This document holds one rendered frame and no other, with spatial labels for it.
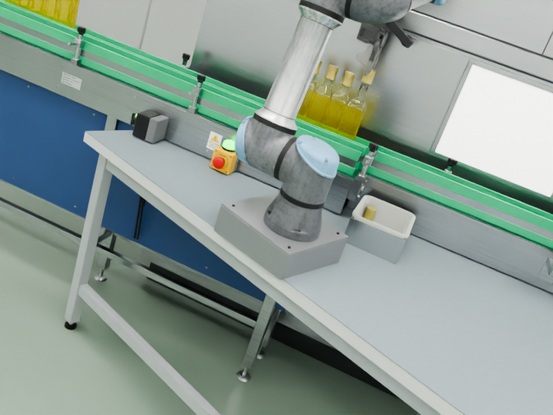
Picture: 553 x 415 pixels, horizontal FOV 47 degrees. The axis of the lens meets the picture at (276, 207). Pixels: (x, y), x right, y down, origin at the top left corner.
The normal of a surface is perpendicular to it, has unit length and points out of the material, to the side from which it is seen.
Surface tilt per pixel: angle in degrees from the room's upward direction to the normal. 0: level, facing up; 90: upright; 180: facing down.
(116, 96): 90
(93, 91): 90
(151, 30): 90
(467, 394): 0
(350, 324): 0
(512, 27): 90
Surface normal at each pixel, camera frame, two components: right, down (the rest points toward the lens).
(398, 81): -0.31, 0.29
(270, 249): -0.64, 0.11
